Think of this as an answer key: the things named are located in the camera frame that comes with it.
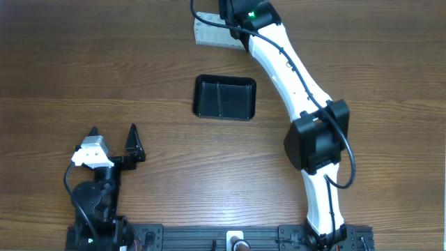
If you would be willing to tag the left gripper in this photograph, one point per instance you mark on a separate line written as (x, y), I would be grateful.
(125, 163)

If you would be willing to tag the clear test tube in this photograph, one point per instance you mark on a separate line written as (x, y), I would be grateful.
(248, 101)
(219, 101)
(201, 101)

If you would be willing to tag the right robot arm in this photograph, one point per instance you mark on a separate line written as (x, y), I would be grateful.
(278, 59)

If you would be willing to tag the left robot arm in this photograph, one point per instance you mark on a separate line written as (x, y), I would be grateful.
(88, 198)

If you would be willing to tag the black tray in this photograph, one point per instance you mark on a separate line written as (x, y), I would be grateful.
(233, 101)

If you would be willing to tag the white test tube rack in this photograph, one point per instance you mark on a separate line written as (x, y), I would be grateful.
(212, 35)

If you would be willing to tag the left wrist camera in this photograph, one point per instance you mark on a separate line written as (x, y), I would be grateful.
(92, 153)

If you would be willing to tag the mounting rail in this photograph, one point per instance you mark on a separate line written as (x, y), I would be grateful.
(195, 238)

